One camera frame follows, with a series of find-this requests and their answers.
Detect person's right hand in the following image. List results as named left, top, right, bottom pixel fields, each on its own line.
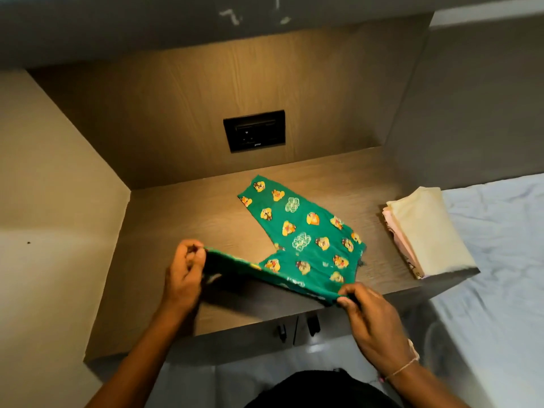
left=337, top=282, right=420, bottom=375

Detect person's left hand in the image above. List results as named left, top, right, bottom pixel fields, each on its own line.
left=161, top=239, right=208, bottom=313

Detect green printed children's pants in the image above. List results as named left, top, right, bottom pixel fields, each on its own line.
left=203, top=175, right=367, bottom=307

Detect person's right forearm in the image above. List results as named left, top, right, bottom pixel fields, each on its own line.
left=382, top=360, right=470, bottom=408

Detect person's left forearm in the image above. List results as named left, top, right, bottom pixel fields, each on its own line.
left=85, top=305, right=200, bottom=408

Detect person's black clothing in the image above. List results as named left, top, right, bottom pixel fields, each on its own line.
left=244, top=369, right=404, bottom=408

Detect folded pink cloth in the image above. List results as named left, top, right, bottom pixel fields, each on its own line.
left=382, top=206, right=426, bottom=280

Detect folded cream cloth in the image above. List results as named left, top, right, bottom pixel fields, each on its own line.
left=386, top=187, right=478, bottom=279

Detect pale blue bed sheet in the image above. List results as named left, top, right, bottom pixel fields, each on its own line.
left=418, top=173, right=544, bottom=408

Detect thread wrist bracelet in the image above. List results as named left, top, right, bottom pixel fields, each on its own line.
left=378, top=339, right=421, bottom=383

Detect black wall socket plate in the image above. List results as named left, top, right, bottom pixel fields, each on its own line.
left=223, top=110, right=286, bottom=154

